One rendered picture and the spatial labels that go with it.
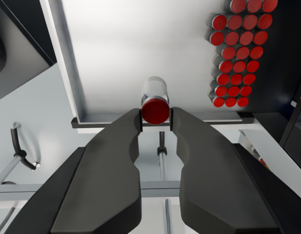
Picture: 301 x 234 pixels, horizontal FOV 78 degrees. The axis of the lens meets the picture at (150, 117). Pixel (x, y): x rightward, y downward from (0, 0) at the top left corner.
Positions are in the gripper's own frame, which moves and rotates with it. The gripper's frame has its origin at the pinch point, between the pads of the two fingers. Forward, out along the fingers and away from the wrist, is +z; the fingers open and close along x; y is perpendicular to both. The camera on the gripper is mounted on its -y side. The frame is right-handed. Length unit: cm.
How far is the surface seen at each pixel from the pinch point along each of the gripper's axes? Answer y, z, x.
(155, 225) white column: 153, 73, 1
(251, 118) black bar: 16.2, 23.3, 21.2
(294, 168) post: 17.0, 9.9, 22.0
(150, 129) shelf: 20.0, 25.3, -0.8
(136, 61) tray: 3.7, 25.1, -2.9
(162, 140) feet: 86, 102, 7
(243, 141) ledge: 24.4, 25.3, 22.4
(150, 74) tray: 6.3, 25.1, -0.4
